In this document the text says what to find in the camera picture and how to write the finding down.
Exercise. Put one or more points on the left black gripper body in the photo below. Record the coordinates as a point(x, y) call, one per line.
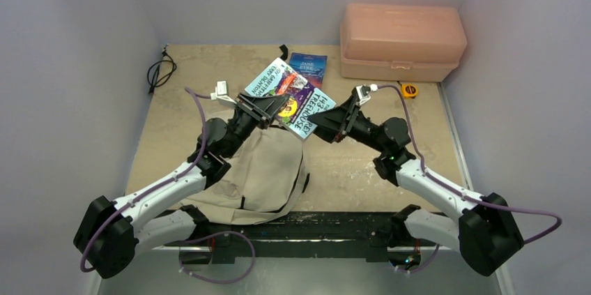
point(247, 117)

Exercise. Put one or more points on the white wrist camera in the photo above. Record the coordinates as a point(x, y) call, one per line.
point(363, 93)
point(221, 94)

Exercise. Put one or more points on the pink plastic storage box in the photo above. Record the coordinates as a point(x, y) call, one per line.
point(400, 43)

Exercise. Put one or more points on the beige canvas backpack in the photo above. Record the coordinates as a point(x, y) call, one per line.
point(266, 174)

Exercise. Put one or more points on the Jane Eyre paperback book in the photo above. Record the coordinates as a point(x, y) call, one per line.
point(311, 66)

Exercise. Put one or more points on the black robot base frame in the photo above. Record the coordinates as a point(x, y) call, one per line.
point(371, 236)

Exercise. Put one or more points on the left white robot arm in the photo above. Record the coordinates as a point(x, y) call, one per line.
point(108, 235)

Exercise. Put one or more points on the yellow tape measure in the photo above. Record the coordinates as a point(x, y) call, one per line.
point(409, 91)

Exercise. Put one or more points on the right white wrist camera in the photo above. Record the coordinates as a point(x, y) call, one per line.
point(363, 93)

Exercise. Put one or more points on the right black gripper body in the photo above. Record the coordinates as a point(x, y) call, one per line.
point(348, 116)

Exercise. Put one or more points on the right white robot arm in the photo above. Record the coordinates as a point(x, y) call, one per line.
point(482, 229)

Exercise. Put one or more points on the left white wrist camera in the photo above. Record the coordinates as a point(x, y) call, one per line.
point(221, 94)

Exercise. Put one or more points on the blue Treehouse paperback book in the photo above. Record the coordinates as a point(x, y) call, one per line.
point(279, 79)

